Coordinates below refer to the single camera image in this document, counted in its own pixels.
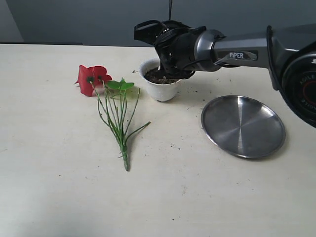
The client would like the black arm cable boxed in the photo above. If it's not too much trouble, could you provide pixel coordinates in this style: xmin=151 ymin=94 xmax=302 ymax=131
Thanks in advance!
xmin=266 ymin=25 xmax=281 ymax=91

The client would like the round steel plate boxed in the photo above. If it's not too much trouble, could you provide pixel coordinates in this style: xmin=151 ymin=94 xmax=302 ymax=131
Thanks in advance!
xmin=200 ymin=95 xmax=286 ymax=159

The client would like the steel spork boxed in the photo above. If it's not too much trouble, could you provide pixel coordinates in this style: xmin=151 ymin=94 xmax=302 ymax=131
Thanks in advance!
xmin=168 ymin=0 xmax=173 ymax=20

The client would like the white plastic flower pot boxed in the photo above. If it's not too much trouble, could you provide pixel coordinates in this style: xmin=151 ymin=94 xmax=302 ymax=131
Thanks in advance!
xmin=139 ymin=58 xmax=182 ymax=102

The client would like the red artificial flower with stems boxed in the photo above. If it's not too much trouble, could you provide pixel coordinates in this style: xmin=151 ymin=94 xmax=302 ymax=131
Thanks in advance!
xmin=76 ymin=65 xmax=151 ymax=172

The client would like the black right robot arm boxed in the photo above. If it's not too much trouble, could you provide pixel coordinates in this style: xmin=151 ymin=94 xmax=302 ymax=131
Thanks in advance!
xmin=154 ymin=21 xmax=316 ymax=126

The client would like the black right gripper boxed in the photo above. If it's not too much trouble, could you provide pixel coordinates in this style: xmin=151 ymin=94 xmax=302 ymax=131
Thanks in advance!
xmin=154 ymin=20 xmax=206 ymax=79

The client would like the brown soil clump with roots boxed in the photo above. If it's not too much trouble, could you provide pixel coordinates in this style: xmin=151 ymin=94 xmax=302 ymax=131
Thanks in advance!
xmin=144 ymin=67 xmax=180 ymax=84

